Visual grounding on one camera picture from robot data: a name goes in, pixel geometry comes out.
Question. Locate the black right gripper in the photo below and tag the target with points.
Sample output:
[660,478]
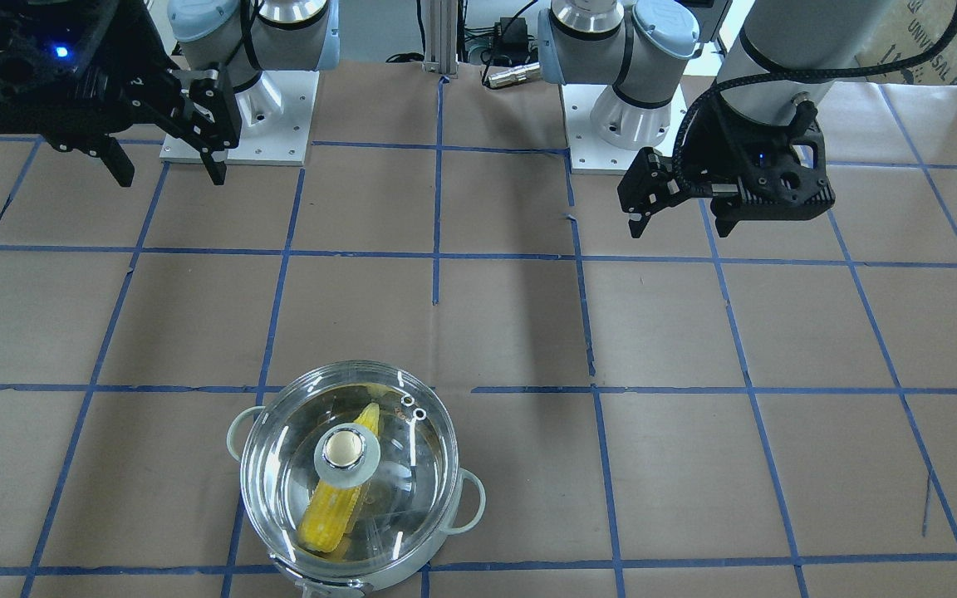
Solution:
[134,51]

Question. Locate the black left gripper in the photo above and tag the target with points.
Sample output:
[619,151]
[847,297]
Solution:
[712,143]

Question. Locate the glass pot lid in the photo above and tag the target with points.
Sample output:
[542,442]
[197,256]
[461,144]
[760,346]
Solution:
[350,465]

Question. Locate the yellow corn cob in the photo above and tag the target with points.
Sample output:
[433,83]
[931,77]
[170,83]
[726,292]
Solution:
[345,460]

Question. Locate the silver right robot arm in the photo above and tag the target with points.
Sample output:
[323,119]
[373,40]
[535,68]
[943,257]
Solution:
[253,39]

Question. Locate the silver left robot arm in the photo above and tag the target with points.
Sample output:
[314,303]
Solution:
[640,49]

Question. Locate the pale green cooking pot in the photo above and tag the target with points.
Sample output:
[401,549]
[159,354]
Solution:
[354,531]

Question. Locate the brown paper table mat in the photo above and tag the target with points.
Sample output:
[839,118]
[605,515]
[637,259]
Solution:
[769,414]

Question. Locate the aluminium frame post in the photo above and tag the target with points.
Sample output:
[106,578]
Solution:
[442,23]

